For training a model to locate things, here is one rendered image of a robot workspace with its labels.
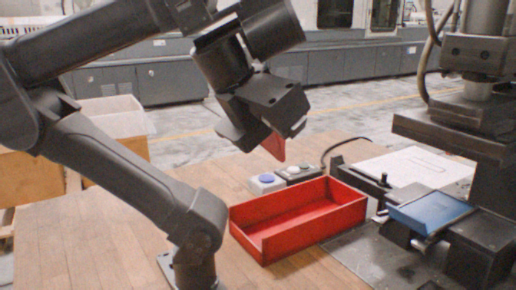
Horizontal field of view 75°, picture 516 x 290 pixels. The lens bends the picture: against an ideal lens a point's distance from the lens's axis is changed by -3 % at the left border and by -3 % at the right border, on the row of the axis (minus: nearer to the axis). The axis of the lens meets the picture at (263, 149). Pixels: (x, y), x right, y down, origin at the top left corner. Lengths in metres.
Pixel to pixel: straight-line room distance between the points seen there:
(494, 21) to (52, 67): 0.55
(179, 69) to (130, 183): 4.54
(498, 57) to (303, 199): 0.45
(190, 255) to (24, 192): 2.23
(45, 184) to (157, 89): 2.66
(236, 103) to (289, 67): 5.38
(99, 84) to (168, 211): 4.38
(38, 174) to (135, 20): 2.25
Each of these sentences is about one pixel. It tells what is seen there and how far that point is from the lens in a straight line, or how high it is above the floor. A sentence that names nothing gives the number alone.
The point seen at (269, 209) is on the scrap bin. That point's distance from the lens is 0.72.
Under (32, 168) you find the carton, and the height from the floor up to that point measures 0.38.
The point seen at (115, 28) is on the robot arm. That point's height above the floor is 1.29.
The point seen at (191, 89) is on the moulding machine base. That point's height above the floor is 0.23.
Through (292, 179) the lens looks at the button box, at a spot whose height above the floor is 0.93.
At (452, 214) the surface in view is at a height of 0.99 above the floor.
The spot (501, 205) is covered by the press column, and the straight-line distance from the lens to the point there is 0.88.
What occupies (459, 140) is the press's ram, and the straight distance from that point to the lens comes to 0.57.
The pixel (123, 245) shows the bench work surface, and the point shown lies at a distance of 0.71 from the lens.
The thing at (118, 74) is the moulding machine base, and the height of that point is 0.53.
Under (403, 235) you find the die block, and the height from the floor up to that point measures 0.93.
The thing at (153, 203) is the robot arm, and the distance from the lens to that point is 0.48.
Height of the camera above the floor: 1.30
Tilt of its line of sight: 22 degrees down
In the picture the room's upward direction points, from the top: straight up
